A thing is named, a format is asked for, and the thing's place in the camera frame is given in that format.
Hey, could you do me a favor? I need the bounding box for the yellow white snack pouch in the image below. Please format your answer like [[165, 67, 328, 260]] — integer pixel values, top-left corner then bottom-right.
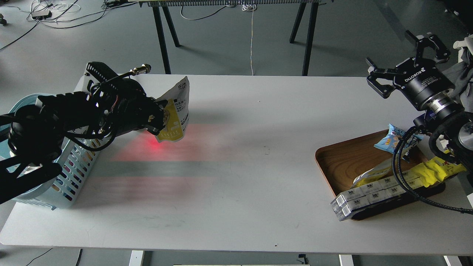
[[351, 158, 392, 188]]

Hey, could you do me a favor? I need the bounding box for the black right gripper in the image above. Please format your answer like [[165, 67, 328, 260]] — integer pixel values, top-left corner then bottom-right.
[[366, 30, 464, 111]]

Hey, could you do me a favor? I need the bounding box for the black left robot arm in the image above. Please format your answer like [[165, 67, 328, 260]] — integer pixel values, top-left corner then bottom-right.
[[1, 62, 168, 203]]

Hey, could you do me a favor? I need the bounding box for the brown wooden tray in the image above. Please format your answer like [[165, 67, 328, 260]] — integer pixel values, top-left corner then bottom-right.
[[315, 129, 446, 221]]

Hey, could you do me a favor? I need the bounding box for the light blue plastic basket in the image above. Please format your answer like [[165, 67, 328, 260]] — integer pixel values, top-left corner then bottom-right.
[[7, 93, 102, 210]]

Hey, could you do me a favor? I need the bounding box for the yellow nut snack pouch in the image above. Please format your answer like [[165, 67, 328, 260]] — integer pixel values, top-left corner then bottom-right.
[[155, 76, 190, 143]]

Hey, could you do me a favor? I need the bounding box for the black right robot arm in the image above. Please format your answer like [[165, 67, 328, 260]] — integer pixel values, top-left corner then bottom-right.
[[365, 31, 472, 214]]

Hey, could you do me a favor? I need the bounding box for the yellow cartoon snack bag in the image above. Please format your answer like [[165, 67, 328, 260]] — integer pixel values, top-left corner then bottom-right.
[[407, 157, 467, 187]]

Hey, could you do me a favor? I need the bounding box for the black metal background table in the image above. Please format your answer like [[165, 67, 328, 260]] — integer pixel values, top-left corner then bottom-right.
[[127, 0, 327, 76]]

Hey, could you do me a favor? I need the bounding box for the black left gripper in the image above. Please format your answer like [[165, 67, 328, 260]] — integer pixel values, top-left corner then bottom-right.
[[111, 78, 167, 137]]

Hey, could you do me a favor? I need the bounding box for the white hanging cable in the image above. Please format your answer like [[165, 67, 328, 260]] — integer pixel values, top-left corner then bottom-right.
[[242, 4, 257, 76]]

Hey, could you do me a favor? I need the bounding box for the blue snack packet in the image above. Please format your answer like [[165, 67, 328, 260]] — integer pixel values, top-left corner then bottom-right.
[[373, 123, 423, 162]]

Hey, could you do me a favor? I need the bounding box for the black power adapter on floor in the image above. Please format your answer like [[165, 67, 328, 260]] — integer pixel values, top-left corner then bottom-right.
[[31, 10, 52, 20]]

